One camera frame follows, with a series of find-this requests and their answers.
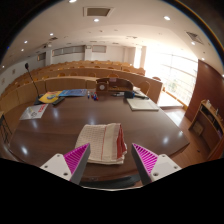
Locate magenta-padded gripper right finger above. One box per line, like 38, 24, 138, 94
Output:
130, 142, 183, 186

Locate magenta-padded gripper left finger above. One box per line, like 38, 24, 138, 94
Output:
39, 142, 92, 186

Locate beige waffle towel red stripe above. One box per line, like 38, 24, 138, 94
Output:
74, 122, 128, 166

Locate wooden shelf unit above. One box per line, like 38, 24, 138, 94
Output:
188, 99, 224, 162

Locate white sheet with red print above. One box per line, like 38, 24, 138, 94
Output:
19, 103, 50, 121

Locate white notepad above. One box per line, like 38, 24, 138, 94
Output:
125, 97, 160, 112

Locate black remote control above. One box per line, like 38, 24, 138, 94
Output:
51, 96, 66, 107

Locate black gooseneck desk microphone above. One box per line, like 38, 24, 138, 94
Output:
24, 62, 44, 106

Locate blue printed sheet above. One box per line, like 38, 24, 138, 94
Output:
59, 88, 88, 98

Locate rows of wooden auditorium seats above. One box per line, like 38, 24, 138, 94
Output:
0, 59, 164, 114

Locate wooden desk organiser box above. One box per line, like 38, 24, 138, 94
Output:
95, 77, 134, 94

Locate large bright window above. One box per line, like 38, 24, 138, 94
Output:
133, 46, 199, 108

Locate round ceiling lights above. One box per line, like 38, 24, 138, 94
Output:
19, 0, 201, 48

